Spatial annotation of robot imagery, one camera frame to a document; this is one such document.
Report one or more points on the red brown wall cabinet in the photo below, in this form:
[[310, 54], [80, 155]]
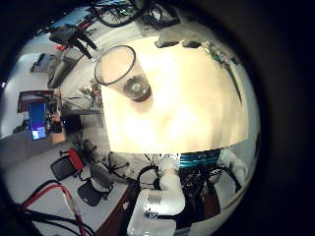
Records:
[[34, 98]]

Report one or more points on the blue lit computer monitor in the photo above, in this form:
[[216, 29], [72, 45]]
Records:
[[37, 119]]

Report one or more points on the teal aluminium frame rail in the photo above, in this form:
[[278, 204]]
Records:
[[198, 159]]

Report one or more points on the clear glass vase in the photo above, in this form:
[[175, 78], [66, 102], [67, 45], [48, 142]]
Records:
[[131, 83]]

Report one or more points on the black office chair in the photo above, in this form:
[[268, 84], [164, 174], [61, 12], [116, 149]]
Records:
[[93, 190]]

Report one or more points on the pink flower bunch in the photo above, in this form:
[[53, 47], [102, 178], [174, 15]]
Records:
[[92, 92]]

